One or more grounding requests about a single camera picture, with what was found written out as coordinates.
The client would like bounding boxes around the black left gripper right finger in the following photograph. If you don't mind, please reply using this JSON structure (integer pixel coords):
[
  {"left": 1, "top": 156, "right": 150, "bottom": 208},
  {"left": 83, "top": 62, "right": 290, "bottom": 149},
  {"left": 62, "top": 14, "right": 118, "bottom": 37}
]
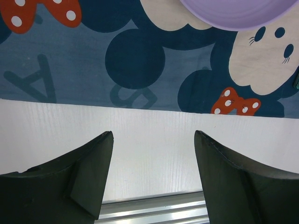
[{"left": 194, "top": 131, "right": 299, "bottom": 224}]

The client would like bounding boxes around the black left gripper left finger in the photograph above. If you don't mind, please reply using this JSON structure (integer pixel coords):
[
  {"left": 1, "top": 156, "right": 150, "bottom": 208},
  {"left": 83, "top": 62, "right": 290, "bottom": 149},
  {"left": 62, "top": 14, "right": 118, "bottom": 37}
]
[{"left": 0, "top": 131, "right": 114, "bottom": 224}]

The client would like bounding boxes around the metal spoon green handle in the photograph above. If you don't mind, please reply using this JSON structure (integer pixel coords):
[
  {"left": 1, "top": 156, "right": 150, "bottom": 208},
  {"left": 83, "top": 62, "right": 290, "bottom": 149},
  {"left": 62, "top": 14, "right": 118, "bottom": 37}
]
[{"left": 293, "top": 67, "right": 299, "bottom": 90}]

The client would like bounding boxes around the purple plastic plate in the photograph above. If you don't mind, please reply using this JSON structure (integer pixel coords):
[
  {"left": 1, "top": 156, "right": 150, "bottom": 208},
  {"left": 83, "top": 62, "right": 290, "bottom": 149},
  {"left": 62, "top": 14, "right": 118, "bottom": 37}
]
[{"left": 181, "top": 0, "right": 299, "bottom": 31}]

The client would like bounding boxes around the blue cartoon bear placemat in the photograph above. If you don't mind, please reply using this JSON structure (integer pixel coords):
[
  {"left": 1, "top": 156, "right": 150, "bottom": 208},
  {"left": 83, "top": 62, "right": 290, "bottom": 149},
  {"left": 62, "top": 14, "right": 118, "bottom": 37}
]
[{"left": 0, "top": 0, "right": 299, "bottom": 119}]

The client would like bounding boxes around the aluminium front rail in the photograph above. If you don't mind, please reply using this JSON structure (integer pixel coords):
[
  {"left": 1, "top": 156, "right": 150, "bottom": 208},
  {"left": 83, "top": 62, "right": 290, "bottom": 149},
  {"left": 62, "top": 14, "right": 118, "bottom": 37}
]
[{"left": 95, "top": 192, "right": 210, "bottom": 224}]

